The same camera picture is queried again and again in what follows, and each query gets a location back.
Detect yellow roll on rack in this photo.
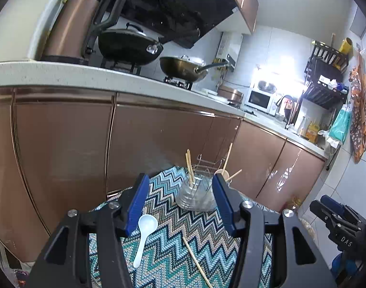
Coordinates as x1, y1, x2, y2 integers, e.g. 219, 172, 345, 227
339, 37, 353, 55

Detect copper rice cooker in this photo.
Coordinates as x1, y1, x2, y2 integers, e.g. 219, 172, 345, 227
217, 84, 243, 106

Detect black dish rack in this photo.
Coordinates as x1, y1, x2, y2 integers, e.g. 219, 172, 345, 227
302, 40, 349, 109

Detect blue white glove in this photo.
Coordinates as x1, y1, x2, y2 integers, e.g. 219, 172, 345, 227
331, 252, 362, 280

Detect wire and glass utensil holder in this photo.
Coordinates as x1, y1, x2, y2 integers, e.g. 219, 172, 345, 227
176, 154, 232, 212

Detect brass coloured wok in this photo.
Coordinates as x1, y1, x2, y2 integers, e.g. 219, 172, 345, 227
159, 57, 228, 83

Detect beige waste bin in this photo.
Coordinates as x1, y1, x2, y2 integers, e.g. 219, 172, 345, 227
299, 218, 317, 242

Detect white microwave oven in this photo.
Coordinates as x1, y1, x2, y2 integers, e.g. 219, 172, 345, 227
245, 87, 279, 115

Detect teal plastic bag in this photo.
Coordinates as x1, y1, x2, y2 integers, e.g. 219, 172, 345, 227
326, 103, 352, 148

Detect gas stove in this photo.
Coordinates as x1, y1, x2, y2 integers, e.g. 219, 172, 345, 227
100, 58, 193, 90

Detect brown patterned apron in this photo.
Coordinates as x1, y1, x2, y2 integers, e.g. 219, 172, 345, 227
349, 53, 366, 164

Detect white water heater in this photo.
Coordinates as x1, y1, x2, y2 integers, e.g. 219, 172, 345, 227
215, 32, 243, 71

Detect white ceramic spoon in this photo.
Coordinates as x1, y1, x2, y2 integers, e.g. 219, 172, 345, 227
133, 214, 158, 269

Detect copper thermos kettle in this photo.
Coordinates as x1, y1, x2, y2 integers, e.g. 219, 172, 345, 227
41, 0, 126, 66

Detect chrome kitchen faucet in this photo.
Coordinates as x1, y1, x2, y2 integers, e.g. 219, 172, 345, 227
276, 95, 298, 127

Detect black range hood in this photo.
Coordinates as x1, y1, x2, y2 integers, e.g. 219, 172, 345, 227
121, 0, 237, 49

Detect zigzag patterned table mat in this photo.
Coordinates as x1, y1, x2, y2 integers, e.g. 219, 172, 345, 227
88, 165, 273, 288

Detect black wok with lid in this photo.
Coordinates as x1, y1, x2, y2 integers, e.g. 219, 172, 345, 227
98, 22, 163, 66

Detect cooking oil bottle on floor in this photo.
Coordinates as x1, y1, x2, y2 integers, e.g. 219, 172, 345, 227
285, 196, 303, 212

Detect yellow detergent bottle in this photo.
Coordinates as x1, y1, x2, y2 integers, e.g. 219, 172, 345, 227
305, 122, 320, 144

